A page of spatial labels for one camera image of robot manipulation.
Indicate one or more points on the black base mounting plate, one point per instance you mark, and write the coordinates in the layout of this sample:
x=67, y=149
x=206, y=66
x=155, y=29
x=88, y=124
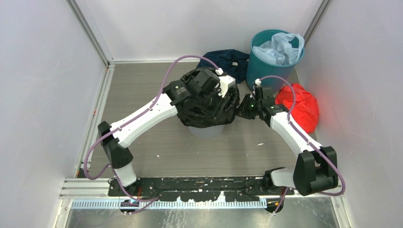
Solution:
x=197, y=189

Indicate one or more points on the dark navy cloth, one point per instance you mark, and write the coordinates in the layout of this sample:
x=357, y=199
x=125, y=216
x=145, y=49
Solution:
x=231, y=61

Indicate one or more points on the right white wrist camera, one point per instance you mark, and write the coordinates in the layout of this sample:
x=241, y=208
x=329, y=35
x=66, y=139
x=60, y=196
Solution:
x=257, y=83

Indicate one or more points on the teal plastic bucket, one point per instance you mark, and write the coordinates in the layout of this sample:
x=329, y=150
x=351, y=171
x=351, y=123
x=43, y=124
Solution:
x=257, y=68

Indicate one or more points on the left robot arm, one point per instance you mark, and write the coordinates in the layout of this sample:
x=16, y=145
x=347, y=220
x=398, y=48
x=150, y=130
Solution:
x=118, y=136

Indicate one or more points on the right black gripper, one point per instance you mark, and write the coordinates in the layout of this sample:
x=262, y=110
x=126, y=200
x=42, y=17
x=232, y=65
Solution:
x=242, y=111

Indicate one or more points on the black trash bag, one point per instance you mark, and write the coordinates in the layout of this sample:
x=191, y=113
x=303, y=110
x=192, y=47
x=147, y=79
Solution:
x=184, y=92

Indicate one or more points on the red cloth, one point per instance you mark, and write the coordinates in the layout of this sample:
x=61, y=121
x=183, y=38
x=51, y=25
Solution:
x=306, y=110

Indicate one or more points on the light blue plastic bag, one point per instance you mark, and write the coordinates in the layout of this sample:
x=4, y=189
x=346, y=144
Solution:
x=283, y=49

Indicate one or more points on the aluminium frame rail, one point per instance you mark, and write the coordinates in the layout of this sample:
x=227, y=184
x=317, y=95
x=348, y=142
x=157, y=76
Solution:
x=83, y=188

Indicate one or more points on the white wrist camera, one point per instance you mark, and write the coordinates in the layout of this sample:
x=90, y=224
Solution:
x=257, y=83
x=226, y=82

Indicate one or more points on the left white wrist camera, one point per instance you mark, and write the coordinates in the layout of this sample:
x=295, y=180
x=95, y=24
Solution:
x=226, y=82

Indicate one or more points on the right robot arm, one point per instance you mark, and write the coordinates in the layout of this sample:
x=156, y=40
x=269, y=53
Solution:
x=314, y=169

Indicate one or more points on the grey translucent trash bin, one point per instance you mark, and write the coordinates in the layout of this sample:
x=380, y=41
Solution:
x=208, y=132

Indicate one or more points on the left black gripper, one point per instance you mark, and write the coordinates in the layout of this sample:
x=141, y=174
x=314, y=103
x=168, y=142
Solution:
x=218, y=113

